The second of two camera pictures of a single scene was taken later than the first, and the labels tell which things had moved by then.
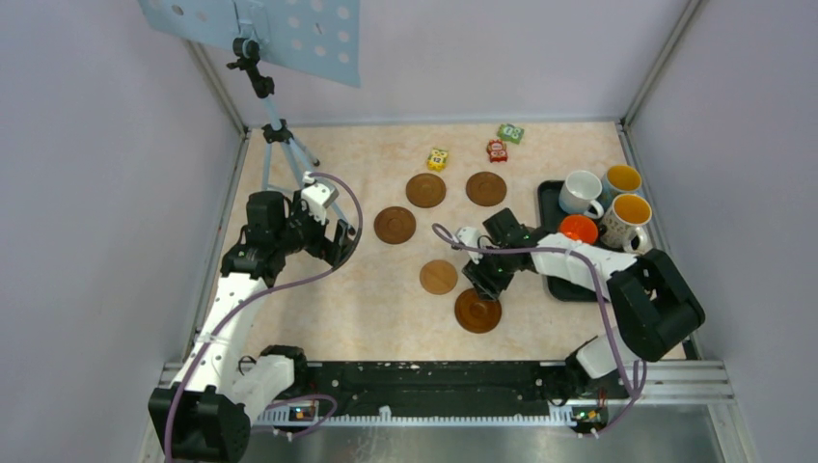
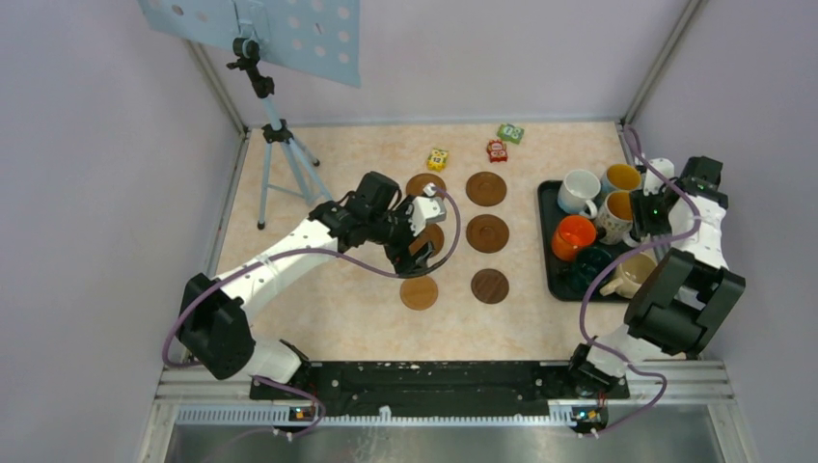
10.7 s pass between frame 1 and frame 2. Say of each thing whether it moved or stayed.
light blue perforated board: stayed
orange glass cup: stayed
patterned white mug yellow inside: stayed
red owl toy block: stayed
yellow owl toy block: stayed
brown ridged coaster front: moved
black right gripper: moved
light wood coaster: moved
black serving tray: stayed
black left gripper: moved
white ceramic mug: stayed
